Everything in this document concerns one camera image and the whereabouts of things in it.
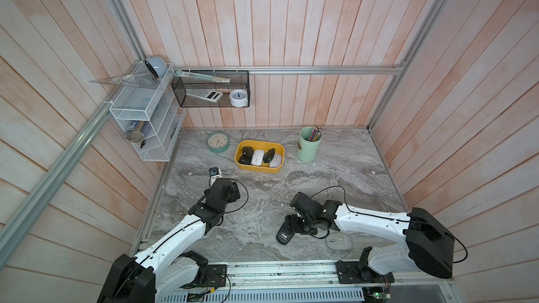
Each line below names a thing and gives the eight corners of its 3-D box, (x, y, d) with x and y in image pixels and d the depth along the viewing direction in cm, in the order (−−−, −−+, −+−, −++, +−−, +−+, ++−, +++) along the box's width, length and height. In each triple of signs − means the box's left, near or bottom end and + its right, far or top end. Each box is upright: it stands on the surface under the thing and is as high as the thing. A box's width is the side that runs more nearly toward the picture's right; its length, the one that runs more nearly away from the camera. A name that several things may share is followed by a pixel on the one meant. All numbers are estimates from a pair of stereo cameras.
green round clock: (206, 152, 112) (204, 148, 110) (210, 135, 120) (209, 131, 118) (229, 152, 112) (228, 148, 110) (231, 135, 120) (230, 131, 118)
